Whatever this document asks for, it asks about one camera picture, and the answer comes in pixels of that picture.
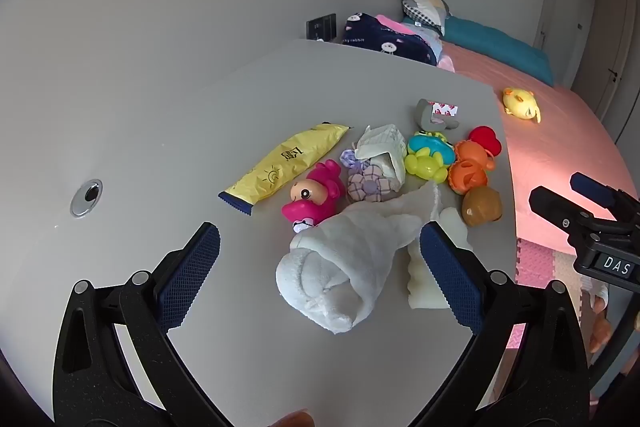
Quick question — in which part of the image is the navy printed blanket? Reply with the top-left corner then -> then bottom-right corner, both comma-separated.
342,13 -> 441,66

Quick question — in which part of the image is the pink plastic figure toy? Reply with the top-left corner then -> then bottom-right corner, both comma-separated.
281,159 -> 347,234

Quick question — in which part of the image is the yellow snack packet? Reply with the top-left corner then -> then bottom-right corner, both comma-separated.
218,122 -> 352,216

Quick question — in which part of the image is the cream foam sponge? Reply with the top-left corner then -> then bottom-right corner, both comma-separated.
406,206 -> 476,310

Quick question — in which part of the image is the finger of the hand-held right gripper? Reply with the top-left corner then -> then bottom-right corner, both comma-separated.
569,172 -> 640,222
529,185 -> 598,238

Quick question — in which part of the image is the checked patchwork pillow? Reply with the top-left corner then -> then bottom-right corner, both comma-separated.
401,0 -> 451,36

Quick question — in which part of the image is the white desk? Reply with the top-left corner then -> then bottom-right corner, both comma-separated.
0,38 -> 518,427

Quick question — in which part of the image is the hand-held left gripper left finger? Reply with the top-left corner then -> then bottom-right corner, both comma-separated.
51,222 -> 233,427

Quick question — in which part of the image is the purple checked cloth flower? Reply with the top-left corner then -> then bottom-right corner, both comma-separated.
347,166 -> 396,204

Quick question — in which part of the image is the yellow-green plastic toy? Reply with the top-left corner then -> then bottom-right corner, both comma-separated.
404,147 -> 451,182

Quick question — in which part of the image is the person's left hand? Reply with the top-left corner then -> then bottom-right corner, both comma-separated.
272,409 -> 317,427

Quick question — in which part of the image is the black wall switch panel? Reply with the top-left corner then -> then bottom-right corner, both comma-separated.
306,13 -> 337,42

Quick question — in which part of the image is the small purple cloth flower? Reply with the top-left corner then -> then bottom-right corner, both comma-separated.
341,149 -> 368,170

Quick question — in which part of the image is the teal pillow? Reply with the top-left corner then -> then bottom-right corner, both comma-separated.
442,16 -> 556,88

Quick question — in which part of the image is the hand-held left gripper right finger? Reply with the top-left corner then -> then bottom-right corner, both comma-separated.
410,222 -> 591,427

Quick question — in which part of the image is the white fluffy towel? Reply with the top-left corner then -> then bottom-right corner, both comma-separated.
275,182 -> 443,334

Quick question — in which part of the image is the white tissue packet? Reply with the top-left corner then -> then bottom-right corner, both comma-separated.
355,124 -> 408,192

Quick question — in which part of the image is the pink blanket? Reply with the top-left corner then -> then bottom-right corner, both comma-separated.
375,14 -> 436,38

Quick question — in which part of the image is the red plastic toy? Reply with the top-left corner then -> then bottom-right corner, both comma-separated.
469,125 -> 502,155

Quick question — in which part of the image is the bed with pink sheet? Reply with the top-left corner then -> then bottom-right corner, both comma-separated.
435,39 -> 640,258

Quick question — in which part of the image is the white door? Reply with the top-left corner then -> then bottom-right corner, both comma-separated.
597,0 -> 632,108

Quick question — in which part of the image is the blue plastic toy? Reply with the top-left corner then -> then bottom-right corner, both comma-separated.
407,131 -> 456,158

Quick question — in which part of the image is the silver desk cable grommet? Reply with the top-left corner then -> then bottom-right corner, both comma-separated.
70,179 -> 103,219

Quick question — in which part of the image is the person's right hand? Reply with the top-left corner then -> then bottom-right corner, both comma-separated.
589,294 -> 615,355

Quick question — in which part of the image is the brown plastic toy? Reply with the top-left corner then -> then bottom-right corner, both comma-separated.
461,186 -> 502,226

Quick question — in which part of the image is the orange plastic toy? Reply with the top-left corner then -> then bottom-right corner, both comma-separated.
455,139 -> 498,172
447,159 -> 488,194

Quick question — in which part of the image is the yellow plush toy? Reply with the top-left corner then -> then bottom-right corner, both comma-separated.
502,87 -> 542,124

